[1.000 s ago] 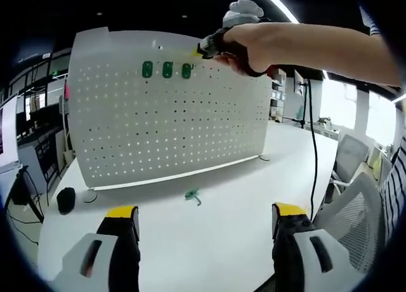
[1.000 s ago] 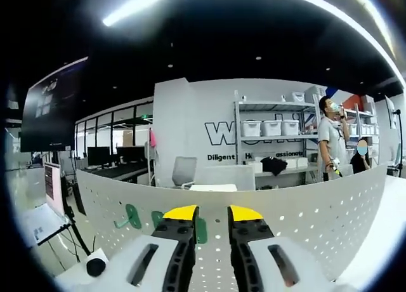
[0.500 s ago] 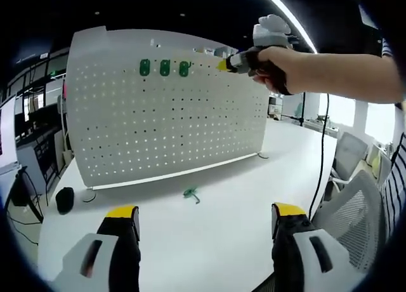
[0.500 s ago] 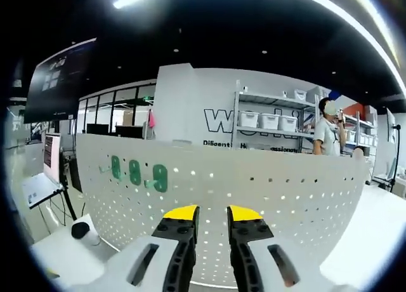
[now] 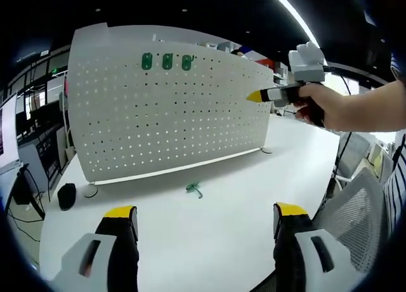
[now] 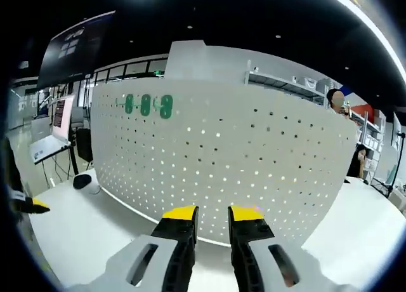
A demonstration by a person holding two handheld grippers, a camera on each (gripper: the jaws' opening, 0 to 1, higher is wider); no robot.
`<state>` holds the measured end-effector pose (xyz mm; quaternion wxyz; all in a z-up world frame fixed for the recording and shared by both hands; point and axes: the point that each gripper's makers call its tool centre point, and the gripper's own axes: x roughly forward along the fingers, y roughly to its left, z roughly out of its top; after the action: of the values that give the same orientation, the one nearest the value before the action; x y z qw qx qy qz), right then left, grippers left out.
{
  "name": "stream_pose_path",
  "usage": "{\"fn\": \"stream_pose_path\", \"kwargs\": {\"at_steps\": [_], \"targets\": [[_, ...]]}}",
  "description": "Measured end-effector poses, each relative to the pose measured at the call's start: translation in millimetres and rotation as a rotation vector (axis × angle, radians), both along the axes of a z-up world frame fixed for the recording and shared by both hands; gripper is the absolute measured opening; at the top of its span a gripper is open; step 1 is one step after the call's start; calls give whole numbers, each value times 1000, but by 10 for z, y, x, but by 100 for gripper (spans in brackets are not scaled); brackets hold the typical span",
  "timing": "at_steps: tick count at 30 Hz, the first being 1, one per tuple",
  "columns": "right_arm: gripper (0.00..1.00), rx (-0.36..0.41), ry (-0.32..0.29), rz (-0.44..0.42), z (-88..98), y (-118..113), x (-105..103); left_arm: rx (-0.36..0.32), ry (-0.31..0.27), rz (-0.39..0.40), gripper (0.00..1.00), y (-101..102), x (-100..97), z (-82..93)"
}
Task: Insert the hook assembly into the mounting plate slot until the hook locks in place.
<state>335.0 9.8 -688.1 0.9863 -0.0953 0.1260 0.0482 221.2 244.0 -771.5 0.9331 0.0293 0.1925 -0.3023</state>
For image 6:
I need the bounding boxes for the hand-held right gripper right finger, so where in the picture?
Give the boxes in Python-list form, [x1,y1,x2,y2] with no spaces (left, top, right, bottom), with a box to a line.
[227,204,331,292]

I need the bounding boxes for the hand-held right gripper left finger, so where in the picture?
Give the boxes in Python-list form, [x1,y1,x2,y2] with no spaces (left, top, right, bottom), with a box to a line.
[106,204,200,292]

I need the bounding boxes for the white perforated mounting plate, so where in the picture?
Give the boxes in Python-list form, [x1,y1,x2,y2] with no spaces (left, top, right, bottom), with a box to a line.
[90,81,358,249]

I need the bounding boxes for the black computer mouse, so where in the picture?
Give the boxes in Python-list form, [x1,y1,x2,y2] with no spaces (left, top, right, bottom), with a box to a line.
[72,173,93,189]

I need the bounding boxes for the white tilted stand table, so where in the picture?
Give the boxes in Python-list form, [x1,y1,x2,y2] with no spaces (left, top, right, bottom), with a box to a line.
[29,135,80,175]

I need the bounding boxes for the black box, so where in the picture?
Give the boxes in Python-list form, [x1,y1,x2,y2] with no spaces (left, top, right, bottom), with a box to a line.
[75,128,93,162]

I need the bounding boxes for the lit monitor screen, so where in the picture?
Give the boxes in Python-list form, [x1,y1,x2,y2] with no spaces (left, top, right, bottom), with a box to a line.
[51,94,76,140]

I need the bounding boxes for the white storage shelving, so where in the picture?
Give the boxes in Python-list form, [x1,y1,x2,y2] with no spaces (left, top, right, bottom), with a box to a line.
[244,60,386,159]

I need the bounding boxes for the large dark hanging screen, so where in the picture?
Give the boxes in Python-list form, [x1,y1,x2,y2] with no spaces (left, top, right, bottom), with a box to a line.
[37,10,117,89]

